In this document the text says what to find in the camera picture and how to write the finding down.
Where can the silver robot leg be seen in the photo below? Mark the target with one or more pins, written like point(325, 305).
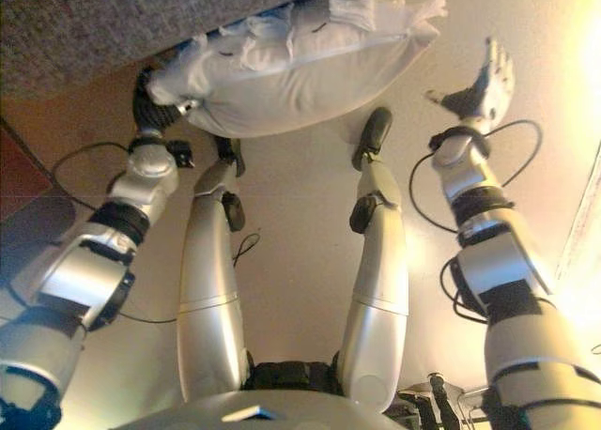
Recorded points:
point(375, 284)
point(206, 284)

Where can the silver right robot leg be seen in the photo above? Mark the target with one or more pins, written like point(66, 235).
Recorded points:
point(375, 284)

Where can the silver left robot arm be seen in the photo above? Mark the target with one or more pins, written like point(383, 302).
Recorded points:
point(70, 280)

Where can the glossy dark wardrobe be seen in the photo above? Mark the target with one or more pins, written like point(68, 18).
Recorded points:
point(19, 167)

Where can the dark right robot hand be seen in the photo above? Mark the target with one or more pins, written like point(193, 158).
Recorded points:
point(488, 87)

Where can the silver left robot leg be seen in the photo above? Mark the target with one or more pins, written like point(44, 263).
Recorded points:
point(206, 284)

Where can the dark left robot hand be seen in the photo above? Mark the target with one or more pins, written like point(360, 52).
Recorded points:
point(152, 111)

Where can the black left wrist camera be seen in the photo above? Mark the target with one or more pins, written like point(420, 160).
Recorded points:
point(180, 154)

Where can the white ruffled cushion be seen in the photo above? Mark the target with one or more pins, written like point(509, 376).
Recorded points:
point(291, 96)

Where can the silver robot torso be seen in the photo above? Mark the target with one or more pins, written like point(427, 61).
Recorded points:
point(235, 411)

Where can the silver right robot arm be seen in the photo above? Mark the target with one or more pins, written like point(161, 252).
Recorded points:
point(493, 261)

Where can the grey fabric armchair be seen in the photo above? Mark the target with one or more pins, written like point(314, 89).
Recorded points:
point(94, 26)

